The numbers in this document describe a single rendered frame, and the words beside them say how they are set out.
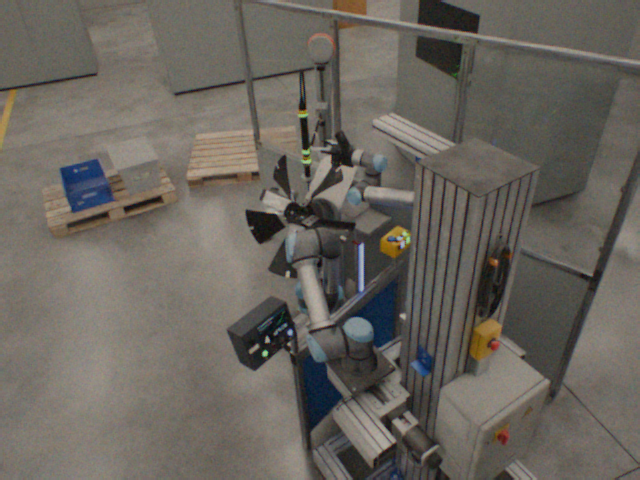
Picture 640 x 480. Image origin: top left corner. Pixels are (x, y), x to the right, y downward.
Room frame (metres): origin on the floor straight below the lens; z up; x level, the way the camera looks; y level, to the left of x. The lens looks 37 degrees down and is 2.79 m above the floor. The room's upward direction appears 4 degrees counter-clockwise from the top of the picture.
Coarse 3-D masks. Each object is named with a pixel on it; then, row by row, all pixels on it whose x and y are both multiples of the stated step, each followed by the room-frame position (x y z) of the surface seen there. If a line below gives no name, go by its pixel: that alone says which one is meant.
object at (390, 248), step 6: (396, 228) 2.25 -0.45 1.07; (402, 228) 2.24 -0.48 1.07; (390, 234) 2.20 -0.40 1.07; (396, 234) 2.20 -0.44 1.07; (402, 234) 2.19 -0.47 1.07; (408, 234) 2.19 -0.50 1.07; (384, 240) 2.15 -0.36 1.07; (402, 240) 2.14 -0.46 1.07; (384, 246) 2.14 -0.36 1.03; (390, 246) 2.12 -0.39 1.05; (396, 246) 2.10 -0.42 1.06; (408, 246) 2.19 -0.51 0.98; (384, 252) 2.14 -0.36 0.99; (390, 252) 2.12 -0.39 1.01; (396, 252) 2.10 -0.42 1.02
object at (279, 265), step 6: (282, 246) 2.17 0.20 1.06; (276, 252) 2.16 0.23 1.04; (282, 252) 2.15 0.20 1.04; (276, 258) 2.13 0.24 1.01; (282, 258) 2.13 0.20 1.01; (270, 264) 2.12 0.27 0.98; (276, 264) 2.11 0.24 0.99; (282, 264) 2.11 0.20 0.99; (288, 264) 2.11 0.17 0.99; (270, 270) 2.10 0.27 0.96; (276, 270) 2.09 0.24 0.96; (282, 270) 2.09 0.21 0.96; (288, 270) 2.09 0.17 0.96; (294, 270) 2.09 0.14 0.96; (282, 276) 2.07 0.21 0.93; (294, 276) 2.06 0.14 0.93
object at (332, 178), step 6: (336, 168) 2.38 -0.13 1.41; (330, 174) 2.37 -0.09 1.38; (336, 174) 2.32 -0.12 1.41; (342, 174) 2.28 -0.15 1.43; (324, 180) 2.37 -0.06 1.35; (330, 180) 2.30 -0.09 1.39; (336, 180) 2.27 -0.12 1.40; (342, 180) 2.24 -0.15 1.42; (318, 186) 2.36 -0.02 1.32; (324, 186) 2.29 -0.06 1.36; (330, 186) 2.26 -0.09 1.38; (312, 192) 2.36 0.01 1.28; (318, 192) 2.28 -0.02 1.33; (312, 198) 2.27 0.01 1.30
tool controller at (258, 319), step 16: (272, 304) 1.55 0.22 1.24; (240, 320) 1.48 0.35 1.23; (256, 320) 1.46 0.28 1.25; (272, 320) 1.47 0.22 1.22; (288, 320) 1.52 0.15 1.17; (240, 336) 1.37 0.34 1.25; (256, 336) 1.41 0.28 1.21; (272, 336) 1.44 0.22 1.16; (288, 336) 1.49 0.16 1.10; (240, 352) 1.39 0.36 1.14; (256, 352) 1.37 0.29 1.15; (272, 352) 1.41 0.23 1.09; (256, 368) 1.34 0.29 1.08
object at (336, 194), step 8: (328, 160) 2.66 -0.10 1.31; (320, 168) 2.65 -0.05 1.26; (328, 168) 2.62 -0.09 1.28; (344, 168) 2.56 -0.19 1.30; (352, 168) 2.53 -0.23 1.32; (320, 176) 2.62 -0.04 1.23; (344, 176) 2.53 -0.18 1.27; (352, 176) 2.50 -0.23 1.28; (312, 184) 2.61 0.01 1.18; (336, 184) 2.52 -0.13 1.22; (344, 184) 2.49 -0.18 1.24; (328, 192) 2.51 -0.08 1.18; (336, 192) 2.48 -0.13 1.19; (344, 192) 2.46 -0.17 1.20; (304, 200) 2.57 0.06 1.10; (336, 200) 2.45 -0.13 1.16
